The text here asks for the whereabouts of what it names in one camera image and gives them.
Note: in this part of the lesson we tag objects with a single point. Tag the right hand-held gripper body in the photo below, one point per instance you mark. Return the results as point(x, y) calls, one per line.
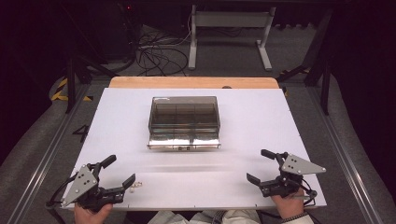
point(298, 167)

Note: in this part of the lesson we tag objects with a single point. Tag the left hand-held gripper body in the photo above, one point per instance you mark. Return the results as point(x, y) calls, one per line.
point(81, 184)

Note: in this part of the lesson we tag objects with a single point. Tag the person's left hand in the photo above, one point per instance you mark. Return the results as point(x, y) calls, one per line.
point(90, 215)

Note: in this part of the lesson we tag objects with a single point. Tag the person's right hand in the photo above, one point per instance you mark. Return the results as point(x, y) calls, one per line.
point(288, 206)

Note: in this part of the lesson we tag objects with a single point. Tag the small clear plastic piece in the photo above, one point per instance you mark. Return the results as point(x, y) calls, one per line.
point(135, 186)

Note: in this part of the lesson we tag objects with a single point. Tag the person's white clothing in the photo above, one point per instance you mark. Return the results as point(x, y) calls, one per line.
point(205, 217)

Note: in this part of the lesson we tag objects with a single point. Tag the clear plastic compartment box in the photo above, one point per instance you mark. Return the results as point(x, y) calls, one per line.
point(184, 122)

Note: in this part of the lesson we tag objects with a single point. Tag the yellow black hazard tape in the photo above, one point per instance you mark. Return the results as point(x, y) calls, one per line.
point(60, 93)

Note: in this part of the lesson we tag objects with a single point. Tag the black metal stand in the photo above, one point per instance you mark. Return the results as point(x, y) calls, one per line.
point(72, 84)
point(320, 62)

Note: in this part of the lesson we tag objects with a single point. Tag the aluminium floor rail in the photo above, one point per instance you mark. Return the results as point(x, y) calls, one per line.
point(345, 161)
point(46, 158)

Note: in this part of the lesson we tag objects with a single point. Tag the white metal desk frame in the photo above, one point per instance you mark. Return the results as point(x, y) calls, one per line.
point(229, 19)

